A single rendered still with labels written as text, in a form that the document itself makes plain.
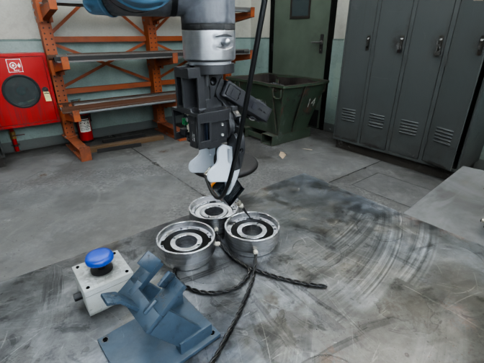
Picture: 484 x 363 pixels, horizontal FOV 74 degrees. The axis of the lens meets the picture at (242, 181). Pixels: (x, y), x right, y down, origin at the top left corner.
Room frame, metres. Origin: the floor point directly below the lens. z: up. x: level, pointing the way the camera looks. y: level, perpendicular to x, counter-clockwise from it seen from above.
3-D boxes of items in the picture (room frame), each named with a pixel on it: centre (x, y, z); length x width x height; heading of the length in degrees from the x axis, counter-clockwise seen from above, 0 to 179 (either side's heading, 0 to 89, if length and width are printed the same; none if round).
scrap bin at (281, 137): (3.98, -0.39, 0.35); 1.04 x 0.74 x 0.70; 38
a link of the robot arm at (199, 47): (0.50, 0.04, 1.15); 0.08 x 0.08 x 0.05
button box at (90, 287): (0.39, 0.22, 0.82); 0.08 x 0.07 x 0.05; 128
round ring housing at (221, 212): (0.60, 0.06, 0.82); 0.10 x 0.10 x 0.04
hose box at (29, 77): (3.49, 2.13, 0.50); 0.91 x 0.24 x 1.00; 128
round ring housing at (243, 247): (0.52, -0.02, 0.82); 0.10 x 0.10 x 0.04
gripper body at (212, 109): (0.50, 0.05, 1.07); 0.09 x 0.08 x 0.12; 131
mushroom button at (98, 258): (0.39, 0.21, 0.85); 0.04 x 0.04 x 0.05
